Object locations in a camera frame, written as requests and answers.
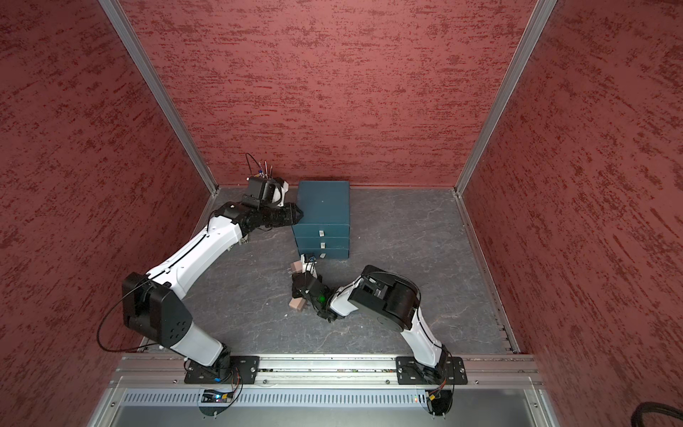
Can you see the yellow pen cup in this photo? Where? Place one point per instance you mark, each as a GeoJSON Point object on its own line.
{"type": "Point", "coordinates": [261, 175]}

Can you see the teal drawer cabinet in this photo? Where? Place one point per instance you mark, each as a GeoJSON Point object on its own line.
{"type": "Point", "coordinates": [324, 231]}

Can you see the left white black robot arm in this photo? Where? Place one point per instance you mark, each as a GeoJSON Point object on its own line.
{"type": "Point", "coordinates": [153, 302]}

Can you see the aluminium front rail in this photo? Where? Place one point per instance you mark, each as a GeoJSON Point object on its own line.
{"type": "Point", "coordinates": [331, 371]}

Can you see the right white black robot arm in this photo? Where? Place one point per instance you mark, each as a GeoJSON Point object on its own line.
{"type": "Point", "coordinates": [391, 299]}

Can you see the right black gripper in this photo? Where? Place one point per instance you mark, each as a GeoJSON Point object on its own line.
{"type": "Point", "coordinates": [298, 293]}

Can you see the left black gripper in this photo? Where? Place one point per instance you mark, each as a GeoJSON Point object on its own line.
{"type": "Point", "coordinates": [291, 214]}

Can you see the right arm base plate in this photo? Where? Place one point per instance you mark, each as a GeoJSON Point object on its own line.
{"type": "Point", "coordinates": [450, 370]}

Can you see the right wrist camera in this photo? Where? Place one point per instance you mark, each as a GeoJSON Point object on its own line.
{"type": "Point", "coordinates": [309, 262]}

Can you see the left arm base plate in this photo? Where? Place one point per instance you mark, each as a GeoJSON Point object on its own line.
{"type": "Point", "coordinates": [235, 369]}

